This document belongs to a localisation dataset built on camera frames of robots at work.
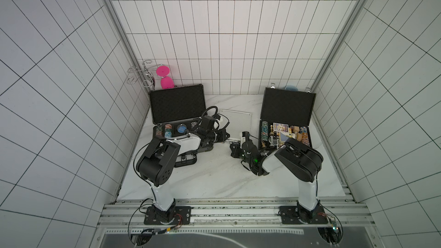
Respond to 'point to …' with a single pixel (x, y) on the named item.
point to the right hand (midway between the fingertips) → (231, 141)
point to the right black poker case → (286, 113)
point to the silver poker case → (239, 121)
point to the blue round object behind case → (291, 88)
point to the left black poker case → (175, 111)
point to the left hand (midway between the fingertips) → (227, 140)
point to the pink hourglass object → (166, 82)
